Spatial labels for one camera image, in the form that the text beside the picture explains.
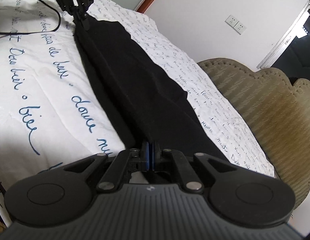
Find black cable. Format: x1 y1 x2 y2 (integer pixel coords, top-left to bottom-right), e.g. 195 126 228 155
0 0 62 35

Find black pants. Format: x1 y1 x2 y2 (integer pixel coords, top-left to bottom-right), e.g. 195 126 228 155
74 17 226 160

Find window with white frame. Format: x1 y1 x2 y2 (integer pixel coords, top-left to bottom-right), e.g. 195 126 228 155
257 0 310 82

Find white double wall socket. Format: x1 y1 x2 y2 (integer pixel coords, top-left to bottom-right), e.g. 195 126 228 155
225 15 246 35

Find white bedsheet with blue script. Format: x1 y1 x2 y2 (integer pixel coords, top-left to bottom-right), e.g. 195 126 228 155
0 0 276 228

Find olive upholstered headboard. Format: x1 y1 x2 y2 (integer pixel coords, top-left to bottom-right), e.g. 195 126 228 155
199 58 310 207

